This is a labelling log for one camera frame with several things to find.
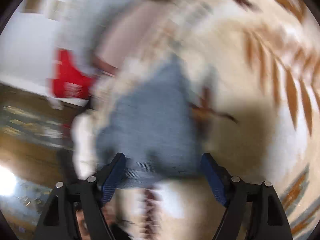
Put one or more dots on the leaf pattern beige blanket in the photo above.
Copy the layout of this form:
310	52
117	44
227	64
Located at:
252	72

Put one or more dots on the grey quilted cloth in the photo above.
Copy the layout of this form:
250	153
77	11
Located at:
85	24

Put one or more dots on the blue denim pants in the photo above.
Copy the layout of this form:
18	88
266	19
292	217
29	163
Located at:
153	128

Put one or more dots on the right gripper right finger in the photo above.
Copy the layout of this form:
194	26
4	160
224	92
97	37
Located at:
267	220

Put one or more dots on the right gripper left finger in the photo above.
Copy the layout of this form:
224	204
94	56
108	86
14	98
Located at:
58	218

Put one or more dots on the red printed bag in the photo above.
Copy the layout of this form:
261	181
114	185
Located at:
69	82

